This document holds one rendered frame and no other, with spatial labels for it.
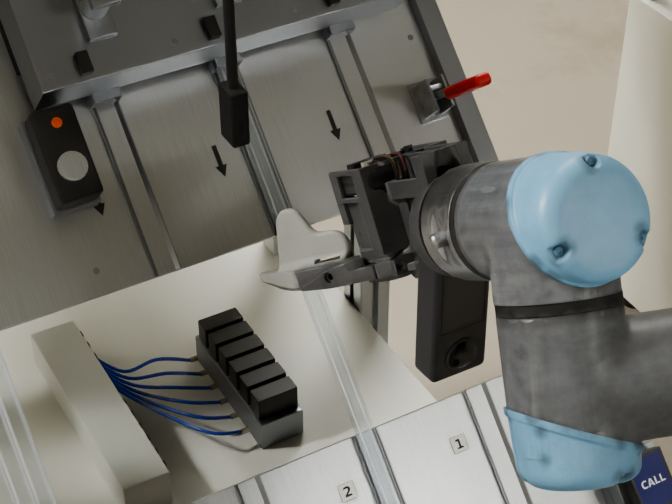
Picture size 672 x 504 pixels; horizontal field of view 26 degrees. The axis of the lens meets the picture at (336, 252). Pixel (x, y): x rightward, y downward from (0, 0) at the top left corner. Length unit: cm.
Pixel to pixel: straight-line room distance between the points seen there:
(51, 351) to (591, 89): 192
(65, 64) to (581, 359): 51
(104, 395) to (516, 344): 77
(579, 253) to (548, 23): 272
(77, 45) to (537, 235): 49
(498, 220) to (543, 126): 231
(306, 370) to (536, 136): 157
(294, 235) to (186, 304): 67
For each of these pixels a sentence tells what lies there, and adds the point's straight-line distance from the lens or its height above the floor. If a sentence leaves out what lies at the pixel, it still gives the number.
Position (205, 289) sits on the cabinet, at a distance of 173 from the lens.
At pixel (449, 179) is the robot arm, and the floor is 120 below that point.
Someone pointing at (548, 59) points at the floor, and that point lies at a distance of 337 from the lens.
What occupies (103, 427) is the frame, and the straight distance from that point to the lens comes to 151.
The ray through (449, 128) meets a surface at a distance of 131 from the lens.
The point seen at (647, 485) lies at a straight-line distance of 129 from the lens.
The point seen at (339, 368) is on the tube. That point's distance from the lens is 121.
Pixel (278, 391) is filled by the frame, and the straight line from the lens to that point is 150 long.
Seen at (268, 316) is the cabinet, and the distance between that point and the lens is 168.
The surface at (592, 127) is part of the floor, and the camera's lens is 315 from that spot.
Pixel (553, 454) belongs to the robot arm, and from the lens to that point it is 84.
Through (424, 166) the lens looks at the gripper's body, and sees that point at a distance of 93.
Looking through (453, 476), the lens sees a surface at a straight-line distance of 126.
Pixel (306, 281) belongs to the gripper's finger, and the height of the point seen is 106.
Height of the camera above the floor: 173
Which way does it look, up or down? 39 degrees down
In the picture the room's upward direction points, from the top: straight up
